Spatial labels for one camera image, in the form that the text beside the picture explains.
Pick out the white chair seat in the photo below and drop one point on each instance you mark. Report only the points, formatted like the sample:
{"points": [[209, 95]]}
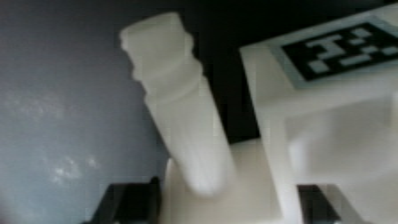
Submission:
{"points": [[246, 151]]}

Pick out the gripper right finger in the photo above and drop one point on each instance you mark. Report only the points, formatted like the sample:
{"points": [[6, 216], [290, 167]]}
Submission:
{"points": [[326, 207]]}

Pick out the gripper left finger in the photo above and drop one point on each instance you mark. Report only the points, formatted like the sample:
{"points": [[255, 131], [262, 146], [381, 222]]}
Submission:
{"points": [[115, 208]]}

